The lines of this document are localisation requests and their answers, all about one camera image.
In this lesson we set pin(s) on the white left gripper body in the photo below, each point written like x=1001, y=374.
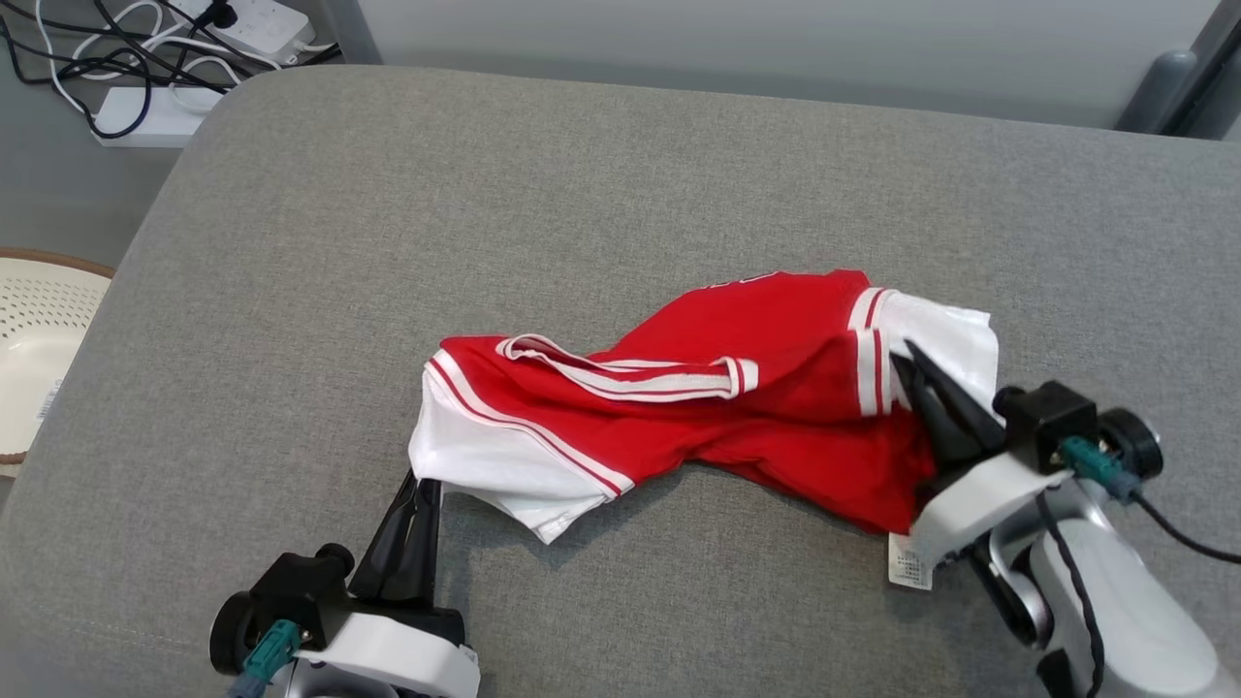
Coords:
x=388, y=650

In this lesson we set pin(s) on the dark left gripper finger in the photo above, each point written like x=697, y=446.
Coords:
x=425, y=562
x=388, y=562

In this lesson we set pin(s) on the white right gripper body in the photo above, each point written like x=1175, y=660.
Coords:
x=979, y=504

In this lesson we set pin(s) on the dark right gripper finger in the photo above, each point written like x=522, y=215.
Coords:
x=936, y=436
x=970, y=427

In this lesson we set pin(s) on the red and white jersey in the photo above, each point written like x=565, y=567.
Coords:
x=737, y=330

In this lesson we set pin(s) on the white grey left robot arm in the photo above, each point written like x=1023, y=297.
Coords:
x=339, y=690

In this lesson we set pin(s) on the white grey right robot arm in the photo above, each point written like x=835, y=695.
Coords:
x=1134, y=601

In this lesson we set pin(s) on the cream perforated laundry basket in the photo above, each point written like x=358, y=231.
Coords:
x=39, y=330

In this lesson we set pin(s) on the white partition panel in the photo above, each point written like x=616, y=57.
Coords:
x=776, y=39

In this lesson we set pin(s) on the white power box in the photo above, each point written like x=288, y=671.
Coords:
x=155, y=121

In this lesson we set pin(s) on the black plug adapter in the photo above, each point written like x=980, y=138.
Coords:
x=218, y=12

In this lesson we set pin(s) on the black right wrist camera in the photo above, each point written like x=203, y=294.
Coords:
x=1047, y=422

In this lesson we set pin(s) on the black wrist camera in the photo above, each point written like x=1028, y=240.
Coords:
x=1047, y=422
x=301, y=591

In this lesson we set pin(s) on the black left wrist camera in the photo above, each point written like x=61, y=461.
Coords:
x=301, y=591

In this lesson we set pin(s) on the grey partition post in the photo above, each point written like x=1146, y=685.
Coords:
x=354, y=29
x=1224, y=107
x=1159, y=92

